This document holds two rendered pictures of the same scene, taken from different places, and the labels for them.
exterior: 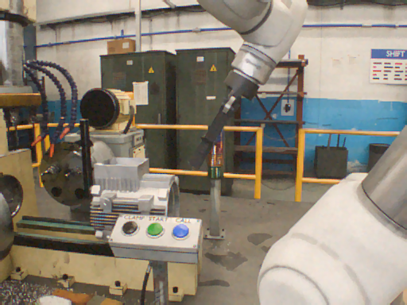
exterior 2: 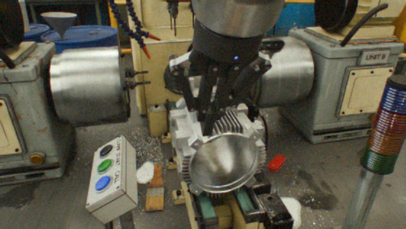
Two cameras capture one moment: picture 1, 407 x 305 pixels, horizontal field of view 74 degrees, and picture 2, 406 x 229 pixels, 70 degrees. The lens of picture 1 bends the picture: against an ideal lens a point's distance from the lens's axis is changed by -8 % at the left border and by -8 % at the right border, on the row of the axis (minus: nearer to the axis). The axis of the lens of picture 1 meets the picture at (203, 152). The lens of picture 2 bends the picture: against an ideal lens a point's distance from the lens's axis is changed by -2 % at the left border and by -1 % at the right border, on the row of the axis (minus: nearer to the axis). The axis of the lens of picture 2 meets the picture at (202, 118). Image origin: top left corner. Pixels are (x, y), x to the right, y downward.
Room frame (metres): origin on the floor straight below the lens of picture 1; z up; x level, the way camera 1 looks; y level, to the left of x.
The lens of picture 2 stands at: (0.54, -0.38, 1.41)
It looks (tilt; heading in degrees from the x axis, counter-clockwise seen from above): 29 degrees down; 70
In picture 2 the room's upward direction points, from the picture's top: straight up
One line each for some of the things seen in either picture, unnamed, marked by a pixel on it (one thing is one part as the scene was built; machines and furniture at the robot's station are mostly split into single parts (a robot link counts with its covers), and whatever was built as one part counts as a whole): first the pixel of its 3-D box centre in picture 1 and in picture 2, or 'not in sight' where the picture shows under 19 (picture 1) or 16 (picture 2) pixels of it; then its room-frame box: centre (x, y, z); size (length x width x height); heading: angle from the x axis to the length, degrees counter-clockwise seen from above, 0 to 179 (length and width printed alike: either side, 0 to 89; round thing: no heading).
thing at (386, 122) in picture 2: (215, 146); (393, 117); (1.04, -0.04, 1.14); 0.06 x 0.06 x 0.04
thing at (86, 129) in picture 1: (87, 158); not in sight; (0.93, 0.38, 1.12); 0.04 x 0.03 x 0.26; 83
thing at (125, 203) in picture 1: (138, 207); (213, 140); (0.77, 0.18, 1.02); 0.20 x 0.19 x 0.19; 83
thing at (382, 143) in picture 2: (215, 159); (386, 137); (1.04, -0.04, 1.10); 0.06 x 0.06 x 0.04
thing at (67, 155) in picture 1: (83, 167); (278, 72); (1.14, 0.49, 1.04); 0.41 x 0.25 x 0.25; 173
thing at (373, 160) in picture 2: (215, 171); (379, 156); (1.04, -0.04, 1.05); 0.06 x 0.06 x 0.04
